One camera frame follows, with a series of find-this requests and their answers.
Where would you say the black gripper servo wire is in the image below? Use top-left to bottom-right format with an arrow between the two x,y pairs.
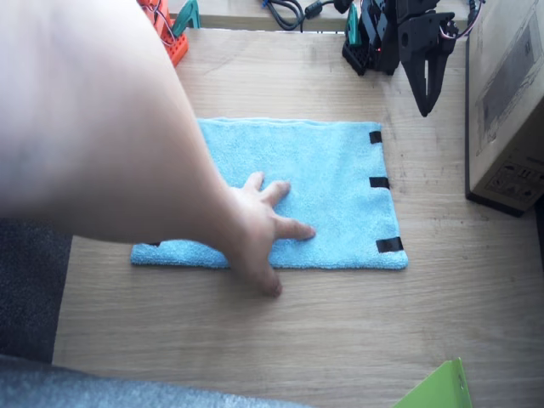
441,0 -> 486,42

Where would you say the person's bare forearm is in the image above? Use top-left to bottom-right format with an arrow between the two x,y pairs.
0,0 -> 235,269

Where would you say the green plastic folder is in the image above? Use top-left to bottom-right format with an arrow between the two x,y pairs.
390,357 -> 473,408

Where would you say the dark grey fabric panel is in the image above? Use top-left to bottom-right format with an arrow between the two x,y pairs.
0,218 -> 73,365

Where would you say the light blue towel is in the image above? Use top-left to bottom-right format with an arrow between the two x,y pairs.
130,117 -> 410,270

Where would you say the black cable with ferrite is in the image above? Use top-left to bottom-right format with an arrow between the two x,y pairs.
302,0 -> 356,33

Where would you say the person's bare hand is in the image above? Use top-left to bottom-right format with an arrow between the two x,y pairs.
224,171 -> 317,298

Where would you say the green table clamp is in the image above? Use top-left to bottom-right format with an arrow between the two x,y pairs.
171,0 -> 200,37
346,3 -> 362,47

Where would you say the brown cardboard box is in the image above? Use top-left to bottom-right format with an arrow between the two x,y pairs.
464,0 -> 544,218

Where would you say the orange arm base wire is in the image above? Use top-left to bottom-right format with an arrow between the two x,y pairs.
151,0 -> 176,44

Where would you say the black looped cable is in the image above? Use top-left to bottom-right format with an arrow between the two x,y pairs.
257,0 -> 306,31

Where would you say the light grey fabric panel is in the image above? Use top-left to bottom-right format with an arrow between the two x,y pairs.
0,354 -> 315,408

